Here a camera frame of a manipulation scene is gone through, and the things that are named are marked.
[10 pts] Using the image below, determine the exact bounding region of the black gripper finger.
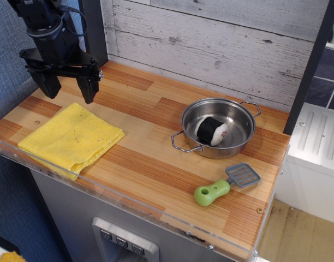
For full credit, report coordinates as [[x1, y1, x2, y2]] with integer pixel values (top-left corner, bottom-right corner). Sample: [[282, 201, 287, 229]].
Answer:
[[28, 70, 61, 99], [76, 77, 99, 104]]

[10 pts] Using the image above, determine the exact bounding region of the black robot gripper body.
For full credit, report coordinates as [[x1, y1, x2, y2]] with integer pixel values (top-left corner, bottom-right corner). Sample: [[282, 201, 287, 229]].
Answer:
[[19, 27, 103, 81]]

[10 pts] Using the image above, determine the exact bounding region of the yellow table cloth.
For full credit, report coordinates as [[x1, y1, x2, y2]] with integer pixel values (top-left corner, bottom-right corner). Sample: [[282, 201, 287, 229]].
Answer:
[[17, 103, 125, 181]]

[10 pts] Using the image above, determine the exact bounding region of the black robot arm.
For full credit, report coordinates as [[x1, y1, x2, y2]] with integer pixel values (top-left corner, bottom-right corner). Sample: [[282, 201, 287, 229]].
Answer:
[[9, 1, 103, 104]]

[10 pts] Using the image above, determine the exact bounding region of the clear acrylic table edge guard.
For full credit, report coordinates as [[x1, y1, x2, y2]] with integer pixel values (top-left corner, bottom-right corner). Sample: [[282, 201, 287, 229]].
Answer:
[[0, 128, 290, 261]]

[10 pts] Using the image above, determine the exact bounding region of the plush sushi roll toy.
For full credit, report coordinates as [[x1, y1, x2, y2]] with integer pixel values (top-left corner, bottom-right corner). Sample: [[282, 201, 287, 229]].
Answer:
[[194, 117, 228, 146]]

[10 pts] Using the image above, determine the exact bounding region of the stainless steel pot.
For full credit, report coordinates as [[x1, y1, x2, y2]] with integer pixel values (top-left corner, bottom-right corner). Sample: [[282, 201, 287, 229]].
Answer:
[[171, 98, 261, 159]]

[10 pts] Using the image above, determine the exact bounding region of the silver dispenser button panel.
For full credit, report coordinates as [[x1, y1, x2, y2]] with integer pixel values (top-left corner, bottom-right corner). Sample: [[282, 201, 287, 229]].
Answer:
[[92, 217, 160, 261]]

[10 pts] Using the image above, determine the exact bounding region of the green grey toy spatula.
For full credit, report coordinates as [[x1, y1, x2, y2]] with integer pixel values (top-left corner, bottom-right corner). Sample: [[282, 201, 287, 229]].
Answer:
[[194, 163, 261, 206]]

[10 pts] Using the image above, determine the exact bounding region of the yellow object bottom left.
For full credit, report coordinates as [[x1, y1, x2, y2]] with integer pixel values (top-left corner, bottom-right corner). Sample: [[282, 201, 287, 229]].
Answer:
[[0, 252, 26, 262]]

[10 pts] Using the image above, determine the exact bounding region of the white grooved side counter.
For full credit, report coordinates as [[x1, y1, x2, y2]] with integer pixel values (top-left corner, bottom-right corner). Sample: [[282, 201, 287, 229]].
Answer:
[[275, 103, 334, 223]]

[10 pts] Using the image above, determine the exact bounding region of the dark grey left post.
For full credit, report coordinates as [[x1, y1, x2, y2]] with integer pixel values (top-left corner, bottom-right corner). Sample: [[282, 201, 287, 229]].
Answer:
[[78, 0, 108, 67]]

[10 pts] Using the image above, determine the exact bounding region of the dark grey post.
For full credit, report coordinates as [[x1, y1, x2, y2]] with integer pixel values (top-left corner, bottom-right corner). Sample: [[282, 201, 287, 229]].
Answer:
[[283, 0, 334, 135], [78, 0, 108, 67]]

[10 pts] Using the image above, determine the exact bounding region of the dark grey right post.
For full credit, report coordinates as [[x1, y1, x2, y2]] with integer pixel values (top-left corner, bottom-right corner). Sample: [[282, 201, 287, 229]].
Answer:
[[283, 0, 334, 135]]

